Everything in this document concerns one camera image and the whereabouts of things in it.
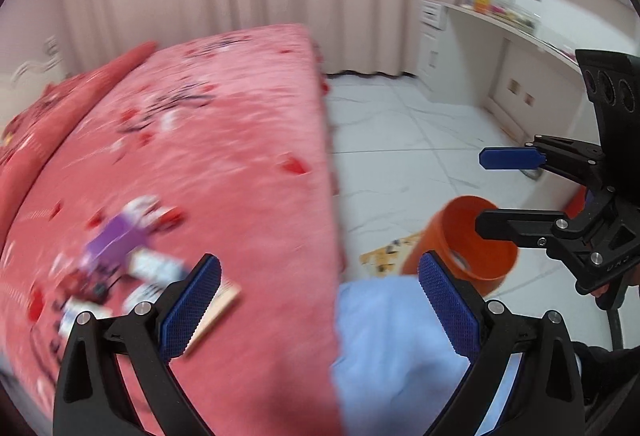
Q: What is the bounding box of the cream mint box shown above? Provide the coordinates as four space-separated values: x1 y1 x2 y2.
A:
184 280 241 355

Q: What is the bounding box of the purple silicone cup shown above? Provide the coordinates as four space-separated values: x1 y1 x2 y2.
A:
80 214 150 274

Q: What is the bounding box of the red white sock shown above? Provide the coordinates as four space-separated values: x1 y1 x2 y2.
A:
122 196 186 234

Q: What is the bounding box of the blue white medicine box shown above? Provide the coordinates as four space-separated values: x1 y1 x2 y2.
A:
58 297 113 340

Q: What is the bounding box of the orange trash bin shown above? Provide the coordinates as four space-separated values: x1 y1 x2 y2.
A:
400 196 518 296

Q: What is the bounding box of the blue white carton box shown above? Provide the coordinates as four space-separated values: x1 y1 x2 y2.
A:
127 248 188 286

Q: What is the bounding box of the light blue clothed lap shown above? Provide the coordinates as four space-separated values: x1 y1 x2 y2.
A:
332 276 470 435

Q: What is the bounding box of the colourful paper on floor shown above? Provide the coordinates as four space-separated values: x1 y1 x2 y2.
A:
359 231 422 278

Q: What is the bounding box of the white desk with shelves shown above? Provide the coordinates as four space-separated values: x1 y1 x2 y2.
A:
416 0 639 142

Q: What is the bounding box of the pink heart-print bed blanket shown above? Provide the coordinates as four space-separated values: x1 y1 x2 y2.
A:
1 24 343 435

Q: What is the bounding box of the folded red quilt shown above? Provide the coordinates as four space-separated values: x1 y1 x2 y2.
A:
1 42 157 238

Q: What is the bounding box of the white carved headboard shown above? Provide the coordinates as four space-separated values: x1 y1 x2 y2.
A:
0 36 67 128

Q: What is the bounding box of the black tracking camera module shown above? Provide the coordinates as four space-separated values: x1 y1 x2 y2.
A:
576 49 639 156

